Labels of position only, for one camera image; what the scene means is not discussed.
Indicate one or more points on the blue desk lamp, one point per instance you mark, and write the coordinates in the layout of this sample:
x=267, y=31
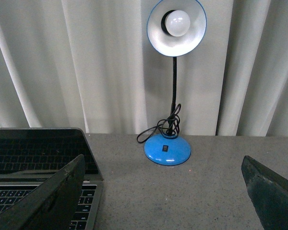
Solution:
x=174, y=28

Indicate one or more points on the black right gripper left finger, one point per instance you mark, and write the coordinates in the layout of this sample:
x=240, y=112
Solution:
x=51, y=205

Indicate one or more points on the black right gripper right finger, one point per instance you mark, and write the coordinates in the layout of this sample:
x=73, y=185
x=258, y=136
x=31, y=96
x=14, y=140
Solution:
x=268, y=192

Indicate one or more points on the white curtain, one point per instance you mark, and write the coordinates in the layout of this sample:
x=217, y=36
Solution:
x=89, y=64

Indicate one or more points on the grey laptop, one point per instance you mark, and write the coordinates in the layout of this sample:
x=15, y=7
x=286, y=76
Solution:
x=30, y=156

